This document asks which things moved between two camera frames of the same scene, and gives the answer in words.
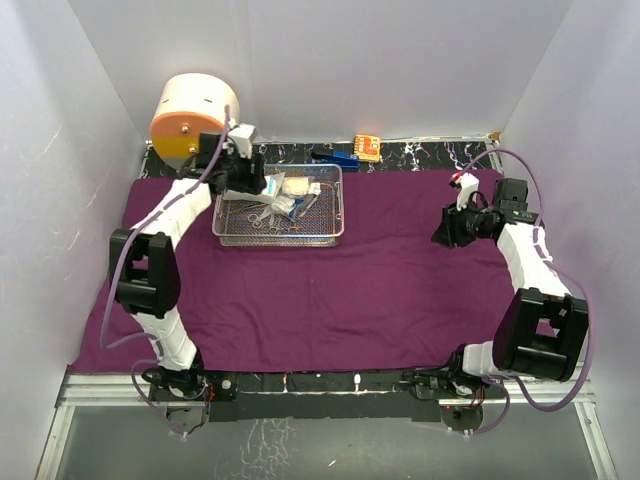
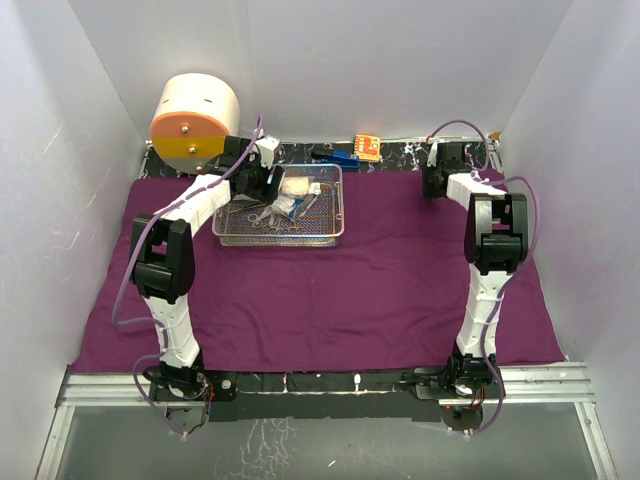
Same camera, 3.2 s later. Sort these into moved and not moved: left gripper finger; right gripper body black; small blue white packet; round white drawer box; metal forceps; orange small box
Moved: right gripper body black; left gripper finger
Not moved: metal forceps; small blue white packet; orange small box; round white drawer box
